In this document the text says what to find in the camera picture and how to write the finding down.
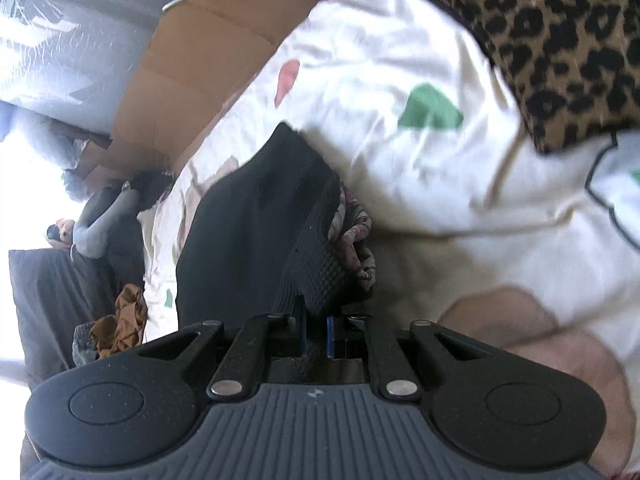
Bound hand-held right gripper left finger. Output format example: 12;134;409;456
137;294;308;402

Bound brown garment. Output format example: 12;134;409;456
90;282;149;361

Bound white pillow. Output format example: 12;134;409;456
0;105;86;171

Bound dark grey pillow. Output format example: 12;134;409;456
7;247;146;391

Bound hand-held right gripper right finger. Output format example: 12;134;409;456
325;312;496;402

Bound pale blue cloth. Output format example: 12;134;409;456
60;167;101;203

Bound grey neck pillow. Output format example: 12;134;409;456
70;187;141;261

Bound leopard print garment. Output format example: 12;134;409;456
392;0;640;156

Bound cream bear print bed sheet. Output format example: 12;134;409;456
137;0;640;480

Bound grey wrapped panel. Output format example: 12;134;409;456
0;0;186;136

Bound grey pants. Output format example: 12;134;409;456
72;321;101;368

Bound brown cardboard sheet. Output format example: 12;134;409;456
75;0;386;186

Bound black cloth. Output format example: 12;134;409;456
107;170;173;286

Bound black pants with bear-print stripe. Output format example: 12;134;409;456
175;121;376;331

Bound small plush doll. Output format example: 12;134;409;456
46;217;76;251

